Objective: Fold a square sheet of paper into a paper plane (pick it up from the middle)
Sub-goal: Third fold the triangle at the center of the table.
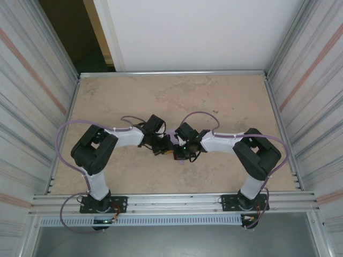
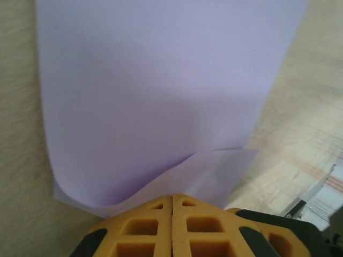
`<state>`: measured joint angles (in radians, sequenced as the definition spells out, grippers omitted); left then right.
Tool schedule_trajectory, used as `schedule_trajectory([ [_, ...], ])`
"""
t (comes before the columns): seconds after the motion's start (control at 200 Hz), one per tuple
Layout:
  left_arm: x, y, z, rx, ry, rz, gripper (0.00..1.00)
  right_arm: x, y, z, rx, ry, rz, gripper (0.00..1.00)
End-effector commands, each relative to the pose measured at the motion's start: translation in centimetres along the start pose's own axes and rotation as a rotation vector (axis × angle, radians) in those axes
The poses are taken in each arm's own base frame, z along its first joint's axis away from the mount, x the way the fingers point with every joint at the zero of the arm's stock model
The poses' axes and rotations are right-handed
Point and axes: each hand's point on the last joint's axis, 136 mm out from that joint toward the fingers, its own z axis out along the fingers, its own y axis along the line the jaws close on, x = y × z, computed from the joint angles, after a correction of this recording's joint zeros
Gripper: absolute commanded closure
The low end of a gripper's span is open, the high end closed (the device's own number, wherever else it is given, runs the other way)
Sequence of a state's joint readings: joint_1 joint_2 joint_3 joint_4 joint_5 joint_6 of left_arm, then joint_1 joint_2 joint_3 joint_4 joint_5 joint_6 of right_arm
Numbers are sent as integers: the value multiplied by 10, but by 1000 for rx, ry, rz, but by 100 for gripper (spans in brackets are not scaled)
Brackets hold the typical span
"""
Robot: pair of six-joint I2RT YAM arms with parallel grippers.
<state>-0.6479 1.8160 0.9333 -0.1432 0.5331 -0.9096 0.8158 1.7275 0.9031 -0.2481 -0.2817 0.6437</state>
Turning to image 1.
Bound grey slotted cable duct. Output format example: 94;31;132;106
39;215;243;228

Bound white door frame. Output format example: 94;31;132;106
82;0;126;72

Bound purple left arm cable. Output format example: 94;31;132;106
58;115;135;236

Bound aluminium table end rail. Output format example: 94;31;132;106
78;70;269;79

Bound corrugated metal side panel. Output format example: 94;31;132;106
264;0;343;257
0;0;80;257

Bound red and orange wires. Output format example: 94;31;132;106
248;205;265;222
110;203;122;222

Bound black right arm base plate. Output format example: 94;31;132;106
220;193;270;213

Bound aluminium mounting rail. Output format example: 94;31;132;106
28;190;321;216

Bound aluminium table side rail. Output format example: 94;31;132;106
49;76;81;195
264;73;303;191

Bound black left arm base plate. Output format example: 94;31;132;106
79;196;128;214

